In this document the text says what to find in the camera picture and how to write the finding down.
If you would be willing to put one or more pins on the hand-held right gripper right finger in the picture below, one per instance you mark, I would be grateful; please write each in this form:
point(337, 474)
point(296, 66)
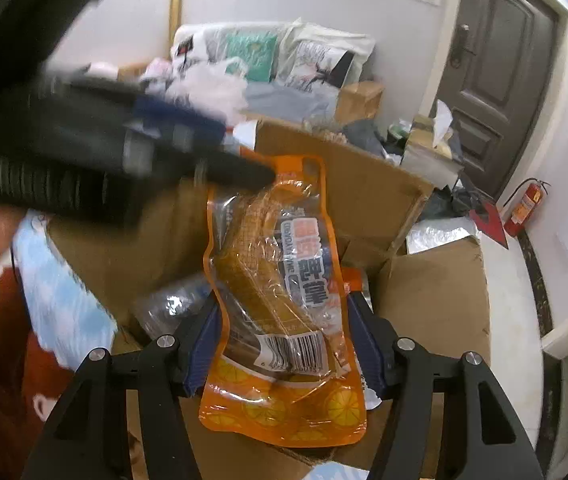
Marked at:
point(364, 345)

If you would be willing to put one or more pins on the large cardboard box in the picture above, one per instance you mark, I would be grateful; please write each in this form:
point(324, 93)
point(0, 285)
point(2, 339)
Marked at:
point(364, 195)

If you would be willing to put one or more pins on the tree print pillow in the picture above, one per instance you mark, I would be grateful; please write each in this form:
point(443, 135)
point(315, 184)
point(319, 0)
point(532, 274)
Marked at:
point(319, 65)

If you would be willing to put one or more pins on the dark grey bag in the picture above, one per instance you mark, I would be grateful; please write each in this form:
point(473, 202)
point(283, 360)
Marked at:
point(369, 137)

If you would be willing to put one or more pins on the blue printed blanket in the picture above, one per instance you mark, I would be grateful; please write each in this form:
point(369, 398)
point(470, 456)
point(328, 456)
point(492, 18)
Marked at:
point(64, 290)

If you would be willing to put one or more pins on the red fire extinguisher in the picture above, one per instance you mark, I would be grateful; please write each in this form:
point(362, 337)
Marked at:
point(526, 205)

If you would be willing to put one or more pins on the brown door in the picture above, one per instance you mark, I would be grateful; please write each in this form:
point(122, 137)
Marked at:
point(499, 75)

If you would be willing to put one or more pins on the red triangular sign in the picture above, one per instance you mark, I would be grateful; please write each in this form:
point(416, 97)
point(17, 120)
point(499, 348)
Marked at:
point(491, 222)

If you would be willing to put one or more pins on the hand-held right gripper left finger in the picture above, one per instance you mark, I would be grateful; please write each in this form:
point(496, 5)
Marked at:
point(204, 340)

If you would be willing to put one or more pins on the teal print pillow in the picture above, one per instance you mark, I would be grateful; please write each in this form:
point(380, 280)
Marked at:
point(251, 57)

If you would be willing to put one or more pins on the white plastic bag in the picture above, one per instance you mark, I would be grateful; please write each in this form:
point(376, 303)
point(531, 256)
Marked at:
point(209, 90)

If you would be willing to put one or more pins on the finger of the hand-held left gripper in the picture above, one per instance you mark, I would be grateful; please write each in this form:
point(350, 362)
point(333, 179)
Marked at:
point(244, 172)
point(179, 122)

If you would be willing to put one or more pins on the orange snack packet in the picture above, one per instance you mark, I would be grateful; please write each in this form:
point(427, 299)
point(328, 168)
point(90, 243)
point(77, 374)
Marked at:
point(274, 270)

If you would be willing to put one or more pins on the wooden post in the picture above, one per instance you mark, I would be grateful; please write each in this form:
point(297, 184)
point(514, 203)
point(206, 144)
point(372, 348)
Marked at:
point(176, 20)

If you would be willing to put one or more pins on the black white print pillow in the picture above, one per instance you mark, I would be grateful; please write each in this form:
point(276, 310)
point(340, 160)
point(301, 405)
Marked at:
point(191, 50)

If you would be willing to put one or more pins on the silver foil bag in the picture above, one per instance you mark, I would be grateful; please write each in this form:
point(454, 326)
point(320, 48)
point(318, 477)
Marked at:
point(439, 237)

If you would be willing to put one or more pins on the tissue box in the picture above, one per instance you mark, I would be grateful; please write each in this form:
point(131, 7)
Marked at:
point(429, 152)

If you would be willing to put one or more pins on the clear plastic bottle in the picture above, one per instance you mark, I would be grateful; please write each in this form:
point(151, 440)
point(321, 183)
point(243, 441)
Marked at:
point(169, 305)

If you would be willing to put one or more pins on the small brown box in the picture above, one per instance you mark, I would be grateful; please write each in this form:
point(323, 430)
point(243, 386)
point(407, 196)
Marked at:
point(359, 100)

